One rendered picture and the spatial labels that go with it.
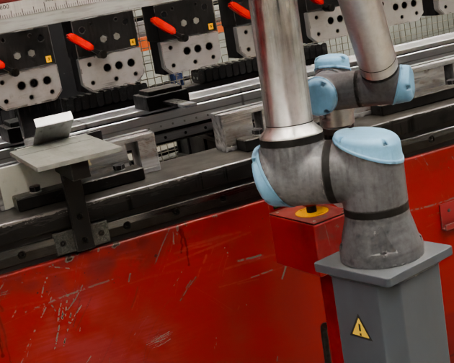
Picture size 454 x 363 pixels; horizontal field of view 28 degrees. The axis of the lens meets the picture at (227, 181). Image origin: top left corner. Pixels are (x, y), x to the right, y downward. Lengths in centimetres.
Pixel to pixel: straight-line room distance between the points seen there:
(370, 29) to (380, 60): 8
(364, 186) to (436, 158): 87
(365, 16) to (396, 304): 51
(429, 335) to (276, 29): 61
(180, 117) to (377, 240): 100
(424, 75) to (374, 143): 99
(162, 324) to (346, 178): 73
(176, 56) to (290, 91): 61
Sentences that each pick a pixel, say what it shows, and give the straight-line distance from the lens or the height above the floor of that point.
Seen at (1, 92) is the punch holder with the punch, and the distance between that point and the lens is 204.
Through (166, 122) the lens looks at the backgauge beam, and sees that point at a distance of 245.
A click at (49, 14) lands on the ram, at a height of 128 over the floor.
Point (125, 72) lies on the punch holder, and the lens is 211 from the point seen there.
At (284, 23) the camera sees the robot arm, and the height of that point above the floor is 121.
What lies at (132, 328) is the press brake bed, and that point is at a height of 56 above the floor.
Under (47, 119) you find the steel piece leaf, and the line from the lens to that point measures 203.
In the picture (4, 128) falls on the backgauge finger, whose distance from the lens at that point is 231.
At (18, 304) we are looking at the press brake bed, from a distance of 202.
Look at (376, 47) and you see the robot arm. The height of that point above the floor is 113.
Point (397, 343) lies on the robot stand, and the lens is 163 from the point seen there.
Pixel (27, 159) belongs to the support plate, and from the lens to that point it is 194.
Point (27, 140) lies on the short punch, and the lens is 210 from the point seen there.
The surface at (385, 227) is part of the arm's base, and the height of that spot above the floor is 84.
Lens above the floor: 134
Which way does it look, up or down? 14 degrees down
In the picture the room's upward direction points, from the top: 10 degrees counter-clockwise
